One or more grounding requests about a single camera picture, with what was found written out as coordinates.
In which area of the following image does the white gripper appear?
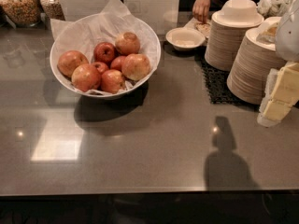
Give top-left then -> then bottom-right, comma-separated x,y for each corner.
257,0 -> 299,127

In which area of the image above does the yellow-red apple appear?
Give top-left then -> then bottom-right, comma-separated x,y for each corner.
57,50 -> 89,77
121,54 -> 150,81

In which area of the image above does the white bowl on plates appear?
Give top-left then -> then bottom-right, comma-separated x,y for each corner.
217,0 -> 263,24

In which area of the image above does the small white bowl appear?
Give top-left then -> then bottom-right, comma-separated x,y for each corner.
165,27 -> 206,51

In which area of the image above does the large white bowl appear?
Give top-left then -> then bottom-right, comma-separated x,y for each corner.
49,12 -> 162,99

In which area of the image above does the top red-yellow apple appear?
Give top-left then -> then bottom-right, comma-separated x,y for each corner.
115,32 -> 140,55

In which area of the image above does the small red centre apple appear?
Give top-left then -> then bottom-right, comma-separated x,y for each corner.
110,56 -> 125,71

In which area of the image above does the small red apple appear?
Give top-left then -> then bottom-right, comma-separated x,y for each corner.
110,56 -> 125,71
93,62 -> 109,74

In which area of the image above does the front middle red apple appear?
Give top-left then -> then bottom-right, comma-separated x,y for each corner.
101,69 -> 125,94

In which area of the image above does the dark red apple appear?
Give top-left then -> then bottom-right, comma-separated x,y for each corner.
93,42 -> 117,63

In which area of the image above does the small red middle apple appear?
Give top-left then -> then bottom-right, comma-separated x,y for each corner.
93,62 -> 109,74

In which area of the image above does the front left red apple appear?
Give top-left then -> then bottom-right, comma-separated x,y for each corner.
71,63 -> 101,92

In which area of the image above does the white paper bowl liner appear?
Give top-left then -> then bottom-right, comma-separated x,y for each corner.
50,0 -> 162,97

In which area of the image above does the person's hand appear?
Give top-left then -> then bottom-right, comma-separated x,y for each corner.
192,0 -> 211,23

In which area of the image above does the right stack of paper plates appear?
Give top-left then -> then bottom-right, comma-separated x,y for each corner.
227,28 -> 286,105

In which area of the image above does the stack of paper plates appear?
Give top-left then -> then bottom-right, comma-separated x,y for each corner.
227,28 -> 286,105
205,11 -> 264,71

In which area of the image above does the black mesh mat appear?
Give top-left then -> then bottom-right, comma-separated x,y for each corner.
200,59 -> 244,105

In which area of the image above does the left stack of paper plates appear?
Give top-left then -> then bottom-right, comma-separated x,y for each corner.
205,11 -> 264,71

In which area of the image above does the clear plastic bag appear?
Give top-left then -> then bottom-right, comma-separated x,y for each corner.
257,0 -> 294,18

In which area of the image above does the plate with food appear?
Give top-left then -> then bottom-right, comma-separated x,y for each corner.
185,18 -> 211,38

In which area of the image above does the right glass cereal jar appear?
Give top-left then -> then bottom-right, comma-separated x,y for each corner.
40,0 -> 64,21

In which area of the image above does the glass cereal jar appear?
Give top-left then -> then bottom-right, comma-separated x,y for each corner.
0,0 -> 40,26
40,0 -> 64,21

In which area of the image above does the left glass cereal jar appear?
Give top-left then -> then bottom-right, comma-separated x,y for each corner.
0,0 -> 40,26

